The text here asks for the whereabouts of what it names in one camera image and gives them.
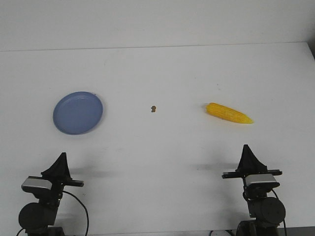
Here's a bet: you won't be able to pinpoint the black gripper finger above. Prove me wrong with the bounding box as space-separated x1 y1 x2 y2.
247 145 268 171
236 144 249 172
41 152 72 181

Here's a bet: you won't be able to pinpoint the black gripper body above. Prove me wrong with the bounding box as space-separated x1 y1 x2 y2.
221 169 283 179
37 177 84 187

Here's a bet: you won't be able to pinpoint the blue round plate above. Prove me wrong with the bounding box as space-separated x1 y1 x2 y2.
53 91 103 135

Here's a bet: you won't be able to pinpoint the yellow corn cob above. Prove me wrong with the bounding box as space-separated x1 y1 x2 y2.
206 103 254 124

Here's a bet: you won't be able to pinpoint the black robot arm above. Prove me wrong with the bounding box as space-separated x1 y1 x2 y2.
18 152 90 236
222 145 286 236

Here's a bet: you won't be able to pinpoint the white object at table edge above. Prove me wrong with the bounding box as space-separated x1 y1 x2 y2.
208 230 235 236

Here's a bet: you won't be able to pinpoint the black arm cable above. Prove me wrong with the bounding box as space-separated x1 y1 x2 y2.
14 190 89 236
270 189 287 236

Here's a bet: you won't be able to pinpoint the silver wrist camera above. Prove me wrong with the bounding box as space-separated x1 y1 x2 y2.
245 174 280 188
21 177 52 193

